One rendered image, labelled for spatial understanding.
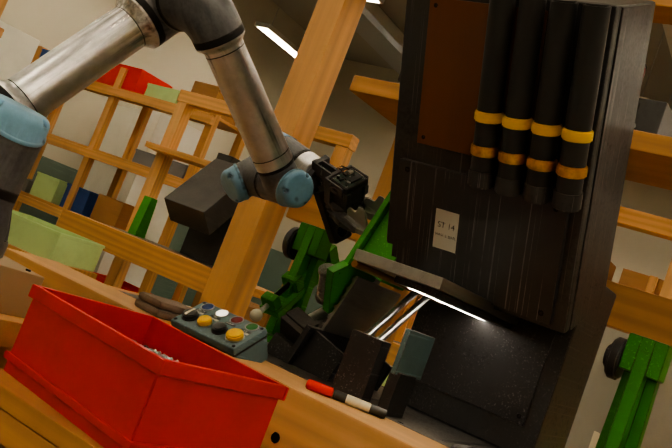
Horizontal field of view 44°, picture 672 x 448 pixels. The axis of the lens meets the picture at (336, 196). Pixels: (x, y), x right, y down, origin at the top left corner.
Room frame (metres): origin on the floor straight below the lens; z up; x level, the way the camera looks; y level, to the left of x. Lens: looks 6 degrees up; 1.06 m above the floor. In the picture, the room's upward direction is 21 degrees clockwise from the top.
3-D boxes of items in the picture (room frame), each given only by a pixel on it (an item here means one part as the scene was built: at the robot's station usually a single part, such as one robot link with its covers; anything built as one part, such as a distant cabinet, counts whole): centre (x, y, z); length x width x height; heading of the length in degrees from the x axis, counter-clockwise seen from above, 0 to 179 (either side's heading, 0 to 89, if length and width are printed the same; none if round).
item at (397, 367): (1.38, -0.21, 0.97); 0.10 x 0.02 x 0.14; 145
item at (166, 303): (1.55, 0.21, 0.91); 0.10 x 0.08 x 0.03; 135
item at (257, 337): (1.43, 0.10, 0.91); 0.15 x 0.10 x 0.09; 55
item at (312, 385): (1.31, -0.13, 0.91); 0.13 x 0.02 x 0.02; 82
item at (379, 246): (1.56, -0.13, 1.17); 0.13 x 0.12 x 0.20; 55
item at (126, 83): (7.65, 2.09, 1.13); 2.48 x 0.54 x 2.27; 59
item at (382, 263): (1.44, -0.24, 1.11); 0.39 x 0.16 x 0.03; 145
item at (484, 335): (1.62, -0.40, 1.07); 0.30 x 0.18 x 0.34; 55
